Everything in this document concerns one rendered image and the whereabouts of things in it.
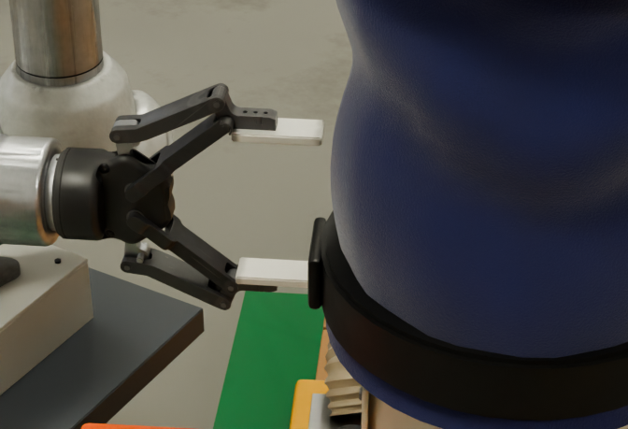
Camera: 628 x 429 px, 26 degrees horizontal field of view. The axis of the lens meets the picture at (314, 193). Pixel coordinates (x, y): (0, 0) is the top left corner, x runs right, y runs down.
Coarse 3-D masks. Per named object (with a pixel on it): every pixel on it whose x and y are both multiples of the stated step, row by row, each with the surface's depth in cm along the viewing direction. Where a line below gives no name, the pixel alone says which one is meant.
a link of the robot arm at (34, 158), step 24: (0, 144) 109; (24, 144) 109; (48, 144) 109; (0, 168) 107; (24, 168) 107; (48, 168) 108; (0, 192) 107; (24, 192) 107; (48, 192) 108; (0, 216) 107; (24, 216) 107; (48, 216) 109; (0, 240) 110; (24, 240) 109; (48, 240) 110
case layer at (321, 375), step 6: (324, 318) 215; (324, 324) 213; (324, 330) 212; (324, 336) 210; (324, 342) 209; (324, 348) 208; (324, 354) 207; (318, 360) 206; (324, 360) 206; (318, 366) 204; (324, 366) 204; (318, 372) 203; (324, 372) 203; (318, 378) 202; (324, 378) 202
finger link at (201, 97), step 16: (192, 96) 106; (208, 96) 106; (160, 112) 106; (176, 112) 105; (192, 112) 105; (208, 112) 104; (112, 128) 107; (128, 128) 106; (144, 128) 106; (160, 128) 106; (176, 128) 105
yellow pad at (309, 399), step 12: (300, 384) 106; (312, 384) 106; (324, 384) 106; (300, 396) 105; (312, 396) 104; (324, 396) 104; (300, 408) 104; (312, 408) 103; (324, 408) 103; (300, 420) 103; (312, 420) 102; (324, 420) 102; (336, 420) 102; (348, 420) 102; (360, 420) 102
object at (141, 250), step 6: (126, 246) 113; (132, 246) 113; (138, 246) 113; (144, 246) 113; (126, 252) 113; (132, 252) 113; (138, 252) 113; (144, 252) 113; (138, 258) 112; (144, 258) 113
